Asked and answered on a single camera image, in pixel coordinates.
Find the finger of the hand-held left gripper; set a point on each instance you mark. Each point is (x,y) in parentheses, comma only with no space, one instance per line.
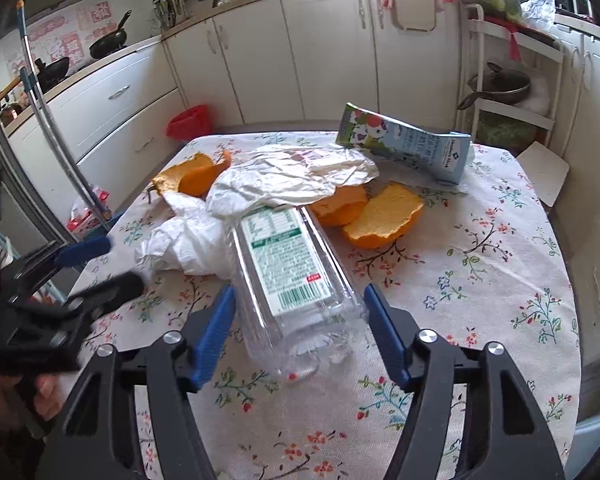
(85,251)
(115,287)

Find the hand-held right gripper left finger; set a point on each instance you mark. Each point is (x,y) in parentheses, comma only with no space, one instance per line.
(215,330)

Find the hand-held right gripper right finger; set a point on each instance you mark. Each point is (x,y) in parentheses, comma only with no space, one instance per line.
(385,330)

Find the clear plastic bottle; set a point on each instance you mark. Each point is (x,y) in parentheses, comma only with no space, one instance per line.
(280,270)

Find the white crinkled wrapper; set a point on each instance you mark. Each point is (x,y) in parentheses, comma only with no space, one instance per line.
(280,180)

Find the blue milk carton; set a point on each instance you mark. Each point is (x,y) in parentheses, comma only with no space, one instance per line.
(405,145)

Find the person's left hand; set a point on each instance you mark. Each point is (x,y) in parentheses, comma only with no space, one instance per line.
(45,392)

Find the red white packet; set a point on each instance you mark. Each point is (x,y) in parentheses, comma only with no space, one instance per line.
(82,217)

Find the floral tablecloth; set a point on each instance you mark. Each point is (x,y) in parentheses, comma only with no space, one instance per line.
(480,270)

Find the metal mop pole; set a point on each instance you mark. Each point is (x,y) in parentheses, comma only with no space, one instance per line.
(50,125)

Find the metal kettle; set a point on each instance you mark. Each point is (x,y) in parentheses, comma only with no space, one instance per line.
(10,112)

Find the red waste basket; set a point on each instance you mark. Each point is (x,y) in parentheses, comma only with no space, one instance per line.
(187,122)

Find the black wok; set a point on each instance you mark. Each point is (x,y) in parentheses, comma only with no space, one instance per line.
(52,72)
(107,42)

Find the white stool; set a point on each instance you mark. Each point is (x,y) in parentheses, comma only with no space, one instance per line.
(545,172)

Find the utensil rack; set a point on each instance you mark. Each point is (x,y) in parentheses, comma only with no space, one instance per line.
(172,5)

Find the dark cooking pot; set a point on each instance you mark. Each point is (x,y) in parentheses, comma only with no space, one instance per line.
(500,85)

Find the white kitchen cabinets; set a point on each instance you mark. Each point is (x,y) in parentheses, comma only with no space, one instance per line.
(320,55)

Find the white side cabinets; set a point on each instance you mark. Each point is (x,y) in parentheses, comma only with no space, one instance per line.
(592,135)

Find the white storage rack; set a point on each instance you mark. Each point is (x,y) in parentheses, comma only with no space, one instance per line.
(552,65)

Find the white cutting board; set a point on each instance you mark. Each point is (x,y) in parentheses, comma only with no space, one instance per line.
(415,12)

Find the green vegetables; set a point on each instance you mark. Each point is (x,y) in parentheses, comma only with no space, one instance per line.
(495,0)

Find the clear plastic bag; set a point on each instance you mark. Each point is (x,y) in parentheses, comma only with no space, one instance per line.
(540,10)

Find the red paper wall decoration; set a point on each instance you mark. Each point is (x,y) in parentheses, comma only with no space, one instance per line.
(67,42)

